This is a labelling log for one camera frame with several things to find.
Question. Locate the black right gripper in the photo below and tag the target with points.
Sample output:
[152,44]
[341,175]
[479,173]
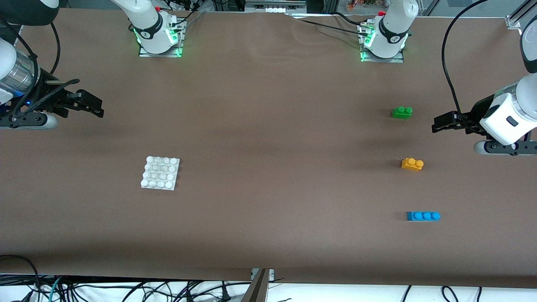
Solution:
[49,99]

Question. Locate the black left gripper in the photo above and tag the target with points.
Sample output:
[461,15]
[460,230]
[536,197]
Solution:
[475,114]

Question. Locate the yellow two-stud block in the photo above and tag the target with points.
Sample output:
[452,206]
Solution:
[411,165]

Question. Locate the white studded base plate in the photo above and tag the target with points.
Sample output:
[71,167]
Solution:
[159,174]

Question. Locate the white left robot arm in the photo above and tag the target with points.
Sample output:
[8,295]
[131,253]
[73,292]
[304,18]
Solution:
[396,21]

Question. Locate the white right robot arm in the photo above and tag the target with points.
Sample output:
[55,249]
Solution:
[147,16]

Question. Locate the green two-stud block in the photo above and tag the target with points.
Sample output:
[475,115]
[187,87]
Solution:
[401,113]

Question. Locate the blue three-stud block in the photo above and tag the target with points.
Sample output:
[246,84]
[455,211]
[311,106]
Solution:
[421,216]

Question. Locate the brown table cover sheet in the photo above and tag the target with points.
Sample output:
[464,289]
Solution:
[268,105]

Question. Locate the metal table edge bracket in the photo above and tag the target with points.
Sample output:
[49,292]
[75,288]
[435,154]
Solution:
[258,287]

